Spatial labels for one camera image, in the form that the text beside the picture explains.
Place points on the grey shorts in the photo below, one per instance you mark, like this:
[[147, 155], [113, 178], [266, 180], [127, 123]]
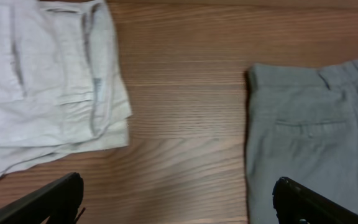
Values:
[[303, 124]]

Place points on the folded beige shorts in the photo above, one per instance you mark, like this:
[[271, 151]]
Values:
[[61, 90]]

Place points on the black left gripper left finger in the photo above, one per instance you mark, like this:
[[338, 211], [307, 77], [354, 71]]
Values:
[[56, 203]]

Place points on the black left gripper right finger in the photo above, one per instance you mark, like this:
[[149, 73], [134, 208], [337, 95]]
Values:
[[296, 204]]

